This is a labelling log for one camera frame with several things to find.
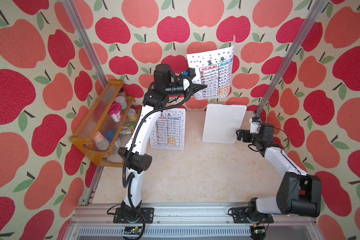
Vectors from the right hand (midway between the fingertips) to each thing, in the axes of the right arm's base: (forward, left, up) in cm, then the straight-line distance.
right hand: (246, 134), depth 89 cm
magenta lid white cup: (+2, +80, +11) cm, 80 cm away
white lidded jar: (+16, +82, +8) cm, 84 cm away
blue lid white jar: (-7, +85, -3) cm, 85 cm away
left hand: (-4, +28, +35) cm, 45 cm away
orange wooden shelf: (0, +87, -1) cm, 87 cm away
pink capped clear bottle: (-18, +81, +8) cm, 83 cm away
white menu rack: (-2, +48, -1) cm, 48 cm away
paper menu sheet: (-2, +48, +1) cm, 48 cm away
